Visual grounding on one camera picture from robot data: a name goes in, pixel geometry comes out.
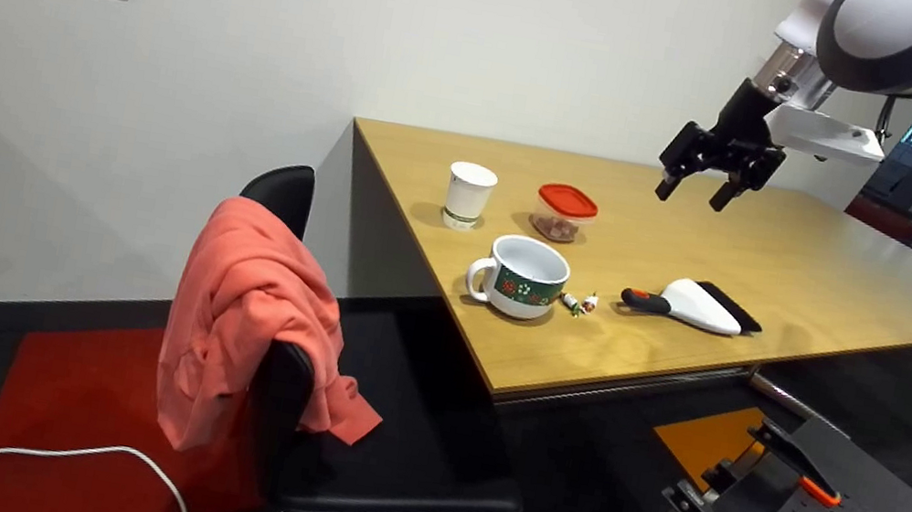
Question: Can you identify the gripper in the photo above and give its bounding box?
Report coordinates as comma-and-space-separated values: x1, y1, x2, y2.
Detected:
652, 65, 800, 223

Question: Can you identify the white mug with green band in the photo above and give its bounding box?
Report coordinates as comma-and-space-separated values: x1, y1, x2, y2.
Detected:
461, 228, 577, 326

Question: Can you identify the red container lid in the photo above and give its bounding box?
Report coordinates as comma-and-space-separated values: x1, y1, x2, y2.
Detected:
534, 180, 603, 223

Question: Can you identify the clear plastic container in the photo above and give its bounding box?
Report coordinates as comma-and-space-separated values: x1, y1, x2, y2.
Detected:
526, 195, 597, 249

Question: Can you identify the white paper cup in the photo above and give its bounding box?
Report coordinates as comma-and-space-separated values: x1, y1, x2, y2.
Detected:
439, 159, 501, 237

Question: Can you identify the black chair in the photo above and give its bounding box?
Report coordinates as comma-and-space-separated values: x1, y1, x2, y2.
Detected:
186, 156, 574, 512

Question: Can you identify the coral pink garment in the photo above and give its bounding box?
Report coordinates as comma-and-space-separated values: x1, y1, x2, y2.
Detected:
143, 187, 417, 485

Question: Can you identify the white brush with black handle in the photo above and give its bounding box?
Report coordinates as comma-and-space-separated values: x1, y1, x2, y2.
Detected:
616, 267, 770, 343

